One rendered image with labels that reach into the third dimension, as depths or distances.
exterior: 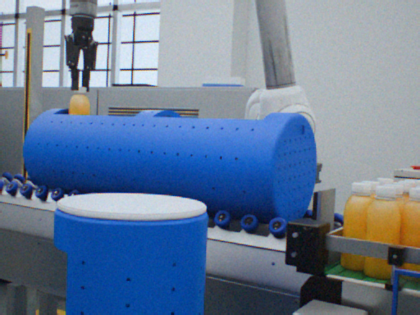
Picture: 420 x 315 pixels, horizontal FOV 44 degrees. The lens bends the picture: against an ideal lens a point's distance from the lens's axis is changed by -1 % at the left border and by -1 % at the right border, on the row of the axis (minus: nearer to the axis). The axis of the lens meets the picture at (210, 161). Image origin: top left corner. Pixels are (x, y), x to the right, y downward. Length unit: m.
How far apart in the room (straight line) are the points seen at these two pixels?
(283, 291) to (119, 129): 0.63
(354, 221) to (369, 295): 0.16
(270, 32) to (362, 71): 2.44
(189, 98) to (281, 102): 1.48
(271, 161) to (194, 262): 0.36
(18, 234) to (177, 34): 2.85
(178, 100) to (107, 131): 1.67
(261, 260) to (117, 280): 0.46
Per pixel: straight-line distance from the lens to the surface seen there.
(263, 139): 1.22
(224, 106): 3.00
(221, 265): 1.29
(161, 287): 0.89
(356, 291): 1.06
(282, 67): 1.71
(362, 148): 4.05
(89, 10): 1.76
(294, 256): 1.07
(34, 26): 2.47
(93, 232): 0.88
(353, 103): 4.08
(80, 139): 1.56
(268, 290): 1.24
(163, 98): 3.19
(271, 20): 1.71
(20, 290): 1.93
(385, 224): 1.08
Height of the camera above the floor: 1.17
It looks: 3 degrees down
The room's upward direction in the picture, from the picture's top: 3 degrees clockwise
